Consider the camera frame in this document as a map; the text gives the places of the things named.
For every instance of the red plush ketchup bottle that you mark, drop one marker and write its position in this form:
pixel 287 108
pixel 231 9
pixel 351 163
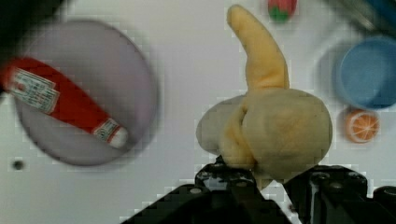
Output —
pixel 49 91

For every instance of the plush orange slice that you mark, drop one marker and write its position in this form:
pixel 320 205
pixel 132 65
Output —
pixel 362 126

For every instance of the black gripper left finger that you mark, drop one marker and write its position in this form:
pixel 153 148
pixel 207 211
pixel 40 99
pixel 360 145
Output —
pixel 219 195

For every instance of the grey round plate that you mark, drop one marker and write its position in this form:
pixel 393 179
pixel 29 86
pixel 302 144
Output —
pixel 107 65

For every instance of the plush peeled banana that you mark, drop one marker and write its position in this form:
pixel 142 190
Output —
pixel 273 130

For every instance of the blue bowl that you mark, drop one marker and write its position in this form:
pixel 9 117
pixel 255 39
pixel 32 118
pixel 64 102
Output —
pixel 364 76

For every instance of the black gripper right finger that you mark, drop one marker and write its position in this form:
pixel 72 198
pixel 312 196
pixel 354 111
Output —
pixel 338 195

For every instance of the plush strawberry near oven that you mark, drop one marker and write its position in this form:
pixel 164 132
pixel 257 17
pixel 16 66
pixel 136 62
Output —
pixel 281 10

